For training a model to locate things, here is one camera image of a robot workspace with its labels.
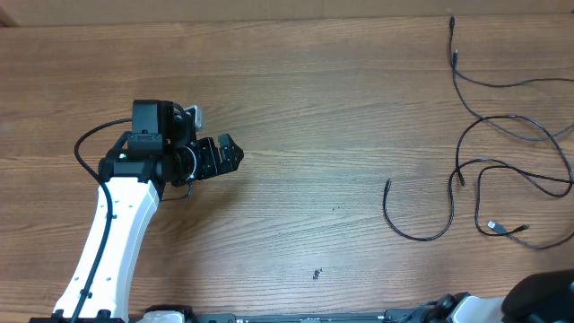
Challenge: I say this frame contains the thin black cable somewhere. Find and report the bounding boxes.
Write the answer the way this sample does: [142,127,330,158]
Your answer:
[383,114,574,242]
[448,15,574,143]

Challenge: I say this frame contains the thick black USB cable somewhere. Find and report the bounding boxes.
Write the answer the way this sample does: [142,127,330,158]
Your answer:
[474,164,574,251]

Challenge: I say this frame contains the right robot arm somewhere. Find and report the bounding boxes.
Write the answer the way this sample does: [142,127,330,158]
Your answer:
[422,269,573,323]

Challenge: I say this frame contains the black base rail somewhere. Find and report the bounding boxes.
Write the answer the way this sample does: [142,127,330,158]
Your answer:
[29,304,449,323]

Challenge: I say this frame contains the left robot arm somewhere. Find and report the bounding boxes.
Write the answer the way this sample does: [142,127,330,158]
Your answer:
[47,100,244,322]

